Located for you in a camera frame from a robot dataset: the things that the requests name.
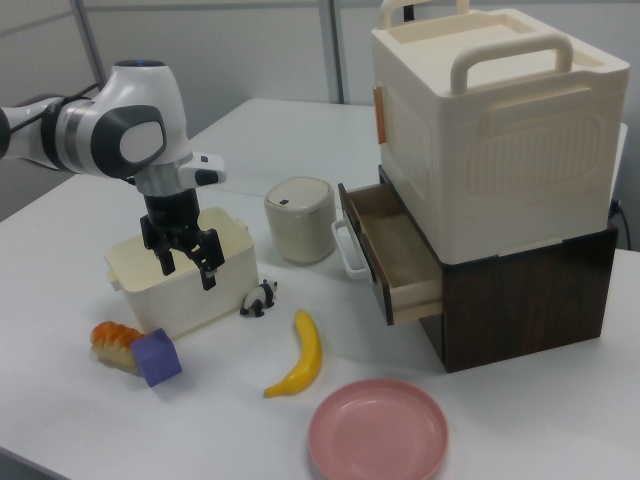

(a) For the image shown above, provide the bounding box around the purple foam cube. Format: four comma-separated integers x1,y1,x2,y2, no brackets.
129,328,183,389

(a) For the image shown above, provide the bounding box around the orange toy bread loaf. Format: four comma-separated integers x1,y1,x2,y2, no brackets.
89,321,144,376

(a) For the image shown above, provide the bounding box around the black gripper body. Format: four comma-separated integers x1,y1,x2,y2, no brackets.
142,188,202,252

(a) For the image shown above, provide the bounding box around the wooden drawer with white handle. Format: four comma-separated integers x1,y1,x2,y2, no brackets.
330,182,445,327

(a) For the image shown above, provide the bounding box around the dark brown wooden cabinet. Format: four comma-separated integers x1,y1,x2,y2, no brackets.
377,164,619,375

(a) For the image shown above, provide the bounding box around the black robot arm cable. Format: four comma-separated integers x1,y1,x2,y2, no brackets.
7,81,109,136

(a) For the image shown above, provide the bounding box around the cream open plastic box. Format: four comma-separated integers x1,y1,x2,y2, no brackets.
103,206,260,337

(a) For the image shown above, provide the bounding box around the beige lidded trash can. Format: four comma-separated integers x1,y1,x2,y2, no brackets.
263,176,337,265

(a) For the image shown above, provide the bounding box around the small panda figurine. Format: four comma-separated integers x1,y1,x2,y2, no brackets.
238,278,279,317

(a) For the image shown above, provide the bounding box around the large cream storage container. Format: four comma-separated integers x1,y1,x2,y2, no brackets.
369,0,631,264

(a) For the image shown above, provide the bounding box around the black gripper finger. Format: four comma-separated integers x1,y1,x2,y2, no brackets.
187,228,225,292
140,215,178,277

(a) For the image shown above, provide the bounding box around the black power cable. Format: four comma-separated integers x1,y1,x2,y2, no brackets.
607,198,632,251

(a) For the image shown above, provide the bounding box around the yellow toy banana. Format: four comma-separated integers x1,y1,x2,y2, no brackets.
263,308,323,400

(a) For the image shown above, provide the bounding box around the pink plastic plate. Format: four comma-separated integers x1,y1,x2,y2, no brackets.
307,378,450,480

